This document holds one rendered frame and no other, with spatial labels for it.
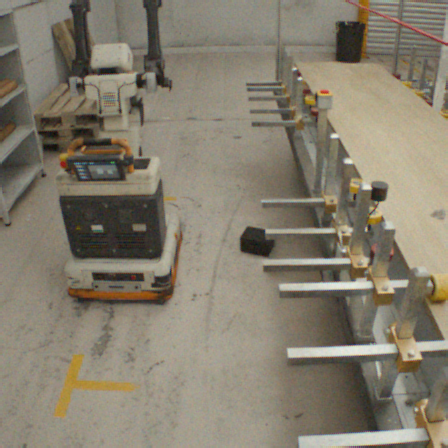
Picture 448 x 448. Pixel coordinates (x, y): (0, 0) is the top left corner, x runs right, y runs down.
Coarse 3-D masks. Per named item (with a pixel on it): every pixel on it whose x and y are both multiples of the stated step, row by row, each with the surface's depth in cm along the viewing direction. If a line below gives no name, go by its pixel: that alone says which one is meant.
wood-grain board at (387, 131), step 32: (320, 64) 392; (352, 64) 394; (352, 96) 307; (384, 96) 308; (416, 96) 310; (352, 128) 253; (384, 128) 253; (416, 128) 254; (352, 160) 216; (384, 160) 216; (416, 160) 216; (416, 192) 188; (416, 224) 166; (416, 256) 149
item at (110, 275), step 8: (88, 272) 251; (96, 272) 251; (104, 272) 251; (112, 272) 251; (120, 272) 251; (128, 272) 250; (136, 272) 250; (144, 272) 250; (152, 272) 249; (88, 280) 254; (96, 280) 254; (104, 280) 254; (112, 280) 254; (120, 280) 254; (128, 280) 254; (136, 280) 253; (144, 280) 253; (152, 280) 252
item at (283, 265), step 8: (264, 264) 155; (272, 264) 155; (280, 264) 155; (288, 264) 155; (296, 264) 155; (304, 264) 155; (312, 264) 155; (320, 264) 155; (328, 264) 155; (336, 264) 154; (344, 264) 154; (368, 264) 154
